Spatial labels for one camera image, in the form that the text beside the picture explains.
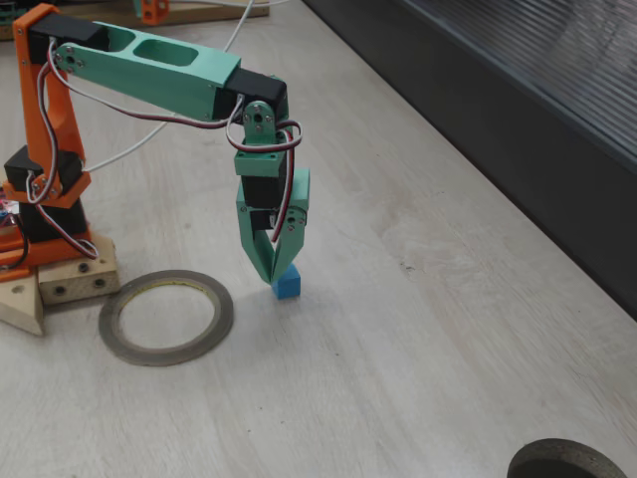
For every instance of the orange printed part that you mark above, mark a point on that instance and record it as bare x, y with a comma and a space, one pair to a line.
149, 12

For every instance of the pale wooden base block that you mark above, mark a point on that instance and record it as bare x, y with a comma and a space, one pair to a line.
69, 276

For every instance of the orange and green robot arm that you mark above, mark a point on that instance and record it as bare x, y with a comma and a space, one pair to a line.
164, 74

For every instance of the red controller board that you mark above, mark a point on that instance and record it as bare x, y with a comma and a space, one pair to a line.
5, 206

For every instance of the pale wooden wedge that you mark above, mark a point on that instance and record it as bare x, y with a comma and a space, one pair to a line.
20, 309

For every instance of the green gripper black servo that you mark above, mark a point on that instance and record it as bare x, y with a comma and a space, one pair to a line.
250, 234

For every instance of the blue cube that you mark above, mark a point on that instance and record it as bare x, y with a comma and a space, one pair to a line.
287, 289

